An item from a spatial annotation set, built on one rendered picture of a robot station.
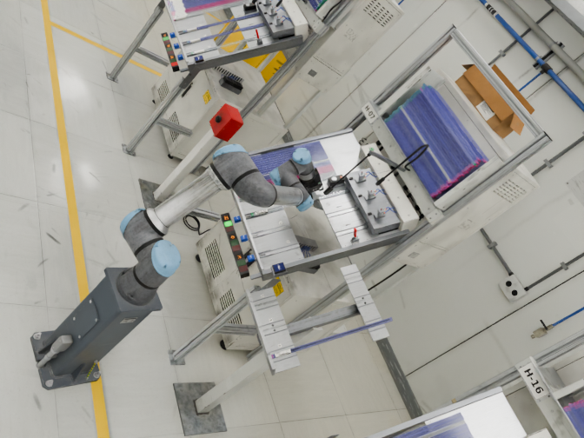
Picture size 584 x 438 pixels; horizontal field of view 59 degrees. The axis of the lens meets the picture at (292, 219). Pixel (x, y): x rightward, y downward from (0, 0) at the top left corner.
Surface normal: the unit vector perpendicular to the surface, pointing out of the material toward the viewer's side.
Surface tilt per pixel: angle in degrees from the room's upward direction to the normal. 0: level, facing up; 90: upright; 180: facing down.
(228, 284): 90
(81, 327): 90
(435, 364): 90
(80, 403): 0
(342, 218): 43
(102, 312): 90
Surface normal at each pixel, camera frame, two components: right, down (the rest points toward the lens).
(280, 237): 0.04, -0.57
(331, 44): 0.33, 0.78
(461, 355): -0.67, -0.21
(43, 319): 0.67, -0.59
